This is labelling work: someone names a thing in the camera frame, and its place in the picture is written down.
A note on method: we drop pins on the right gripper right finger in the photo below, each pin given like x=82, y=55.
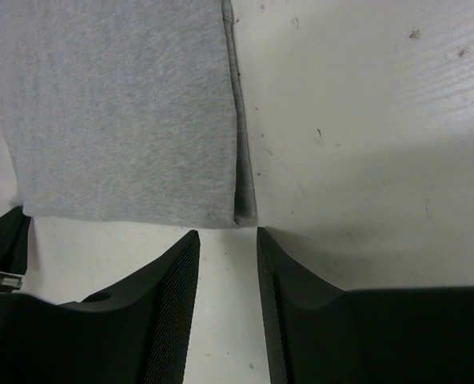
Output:
x=318, y=333

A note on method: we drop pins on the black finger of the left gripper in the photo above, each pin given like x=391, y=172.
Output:
x=14, y=228

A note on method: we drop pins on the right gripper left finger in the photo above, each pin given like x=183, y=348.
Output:
x=134, y=331

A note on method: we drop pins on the grey tank top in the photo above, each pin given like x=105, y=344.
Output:
x=127, y=111

